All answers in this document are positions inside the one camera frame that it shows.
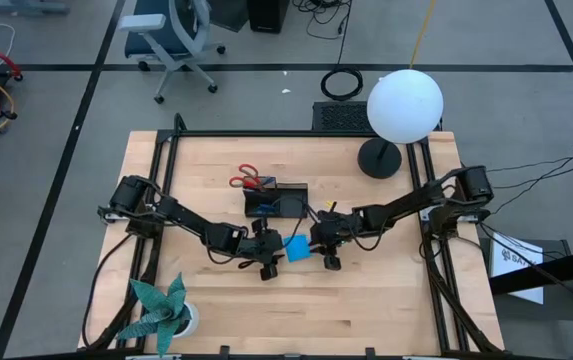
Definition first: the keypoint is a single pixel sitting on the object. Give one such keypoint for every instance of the black mesh desk organizer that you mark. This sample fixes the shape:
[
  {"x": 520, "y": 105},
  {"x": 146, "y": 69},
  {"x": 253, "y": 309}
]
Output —
[{"x": 293, "y": 192}]

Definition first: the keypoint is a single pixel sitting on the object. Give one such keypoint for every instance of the small teal blue clip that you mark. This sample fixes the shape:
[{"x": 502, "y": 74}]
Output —
[{"x": 269, "y": 207}]

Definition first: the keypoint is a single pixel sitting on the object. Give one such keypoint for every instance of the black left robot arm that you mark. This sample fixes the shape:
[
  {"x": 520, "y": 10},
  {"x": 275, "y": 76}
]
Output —
[{"x": 186, "y": 220}]

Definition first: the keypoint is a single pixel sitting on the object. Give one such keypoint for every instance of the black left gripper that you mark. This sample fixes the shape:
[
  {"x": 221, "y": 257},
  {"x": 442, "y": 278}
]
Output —
[{"x": 256, "y": 247}]

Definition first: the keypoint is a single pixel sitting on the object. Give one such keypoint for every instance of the blue grey office chair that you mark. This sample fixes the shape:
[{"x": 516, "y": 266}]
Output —
[{"x": 166, "y": 40}]

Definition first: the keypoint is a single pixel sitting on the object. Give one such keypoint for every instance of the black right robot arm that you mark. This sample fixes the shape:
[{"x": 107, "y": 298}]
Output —
[{"x": 416, "y": 200}]

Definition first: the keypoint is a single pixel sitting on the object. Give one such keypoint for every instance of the white globe table lamp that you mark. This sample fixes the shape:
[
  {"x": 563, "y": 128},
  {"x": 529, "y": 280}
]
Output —
[{"x": 405, "y": 105}]

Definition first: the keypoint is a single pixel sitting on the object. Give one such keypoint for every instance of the black floor vent grille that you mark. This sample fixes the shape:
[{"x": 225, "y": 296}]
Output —
[{"x": 341, "y": 116}]

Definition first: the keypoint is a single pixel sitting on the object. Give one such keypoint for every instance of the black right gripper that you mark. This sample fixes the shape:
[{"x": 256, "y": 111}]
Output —
[{"x": 338, "y": 227}]

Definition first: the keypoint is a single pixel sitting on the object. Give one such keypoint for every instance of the blue sticky note pad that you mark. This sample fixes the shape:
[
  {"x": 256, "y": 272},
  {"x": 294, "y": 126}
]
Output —
[{"x": 297, "y": 249}]

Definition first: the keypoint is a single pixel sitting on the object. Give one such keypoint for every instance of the black table edge clamp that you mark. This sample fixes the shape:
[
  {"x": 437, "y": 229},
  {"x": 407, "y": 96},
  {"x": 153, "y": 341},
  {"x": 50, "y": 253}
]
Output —
[
  {"x": 370, "y": 353},
  {"x": 223, "y": 351}
]

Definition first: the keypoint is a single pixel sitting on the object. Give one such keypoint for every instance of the white printed paper sheet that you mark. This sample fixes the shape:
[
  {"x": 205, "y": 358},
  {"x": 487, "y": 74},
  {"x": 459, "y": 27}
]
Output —
[{"x": 516, "y": 270}]

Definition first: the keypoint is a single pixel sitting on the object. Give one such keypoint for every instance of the black computer tower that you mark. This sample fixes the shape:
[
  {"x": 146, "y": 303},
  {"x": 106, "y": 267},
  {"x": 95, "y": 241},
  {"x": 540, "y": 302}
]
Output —
[{"x": 267, "y": 15}]

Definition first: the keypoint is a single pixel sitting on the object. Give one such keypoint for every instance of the black aluminium table frame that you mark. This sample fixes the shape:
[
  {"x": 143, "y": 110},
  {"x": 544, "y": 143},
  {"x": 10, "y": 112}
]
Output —
[{"x": 166, "y": 160}]

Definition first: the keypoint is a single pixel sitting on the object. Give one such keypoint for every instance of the green succulent in white pot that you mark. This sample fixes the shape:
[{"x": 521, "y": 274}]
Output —
[{"x": 163, "y": 312}]

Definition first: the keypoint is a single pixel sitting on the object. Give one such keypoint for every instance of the lavender marbled click pen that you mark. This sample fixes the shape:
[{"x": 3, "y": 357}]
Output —
[{"x": 268, "y": 181}]

